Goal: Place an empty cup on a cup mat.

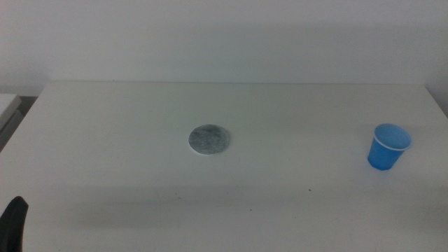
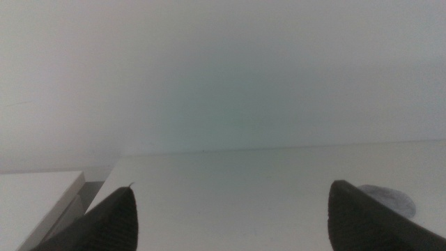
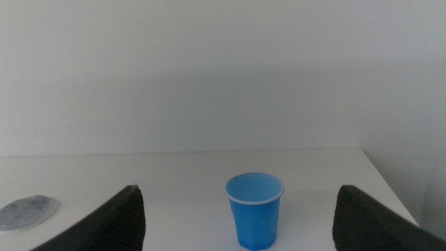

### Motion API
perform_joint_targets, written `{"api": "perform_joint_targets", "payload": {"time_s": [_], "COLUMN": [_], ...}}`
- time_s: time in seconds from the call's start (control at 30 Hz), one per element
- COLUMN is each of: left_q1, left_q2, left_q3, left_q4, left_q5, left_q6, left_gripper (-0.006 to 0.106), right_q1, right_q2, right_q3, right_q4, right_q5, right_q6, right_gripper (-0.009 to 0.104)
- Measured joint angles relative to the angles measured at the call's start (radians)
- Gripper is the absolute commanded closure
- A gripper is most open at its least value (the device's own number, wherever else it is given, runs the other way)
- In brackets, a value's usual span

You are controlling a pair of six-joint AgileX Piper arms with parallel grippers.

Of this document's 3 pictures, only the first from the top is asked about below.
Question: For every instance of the blue plastic cup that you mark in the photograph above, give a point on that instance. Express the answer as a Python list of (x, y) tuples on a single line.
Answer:
[(385, 155)]

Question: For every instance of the grey round cup mat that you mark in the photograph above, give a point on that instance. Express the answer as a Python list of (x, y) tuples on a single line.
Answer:
[(209, 139)]

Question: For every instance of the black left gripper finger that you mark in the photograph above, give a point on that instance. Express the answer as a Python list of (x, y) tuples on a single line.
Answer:
[(13, 227)]

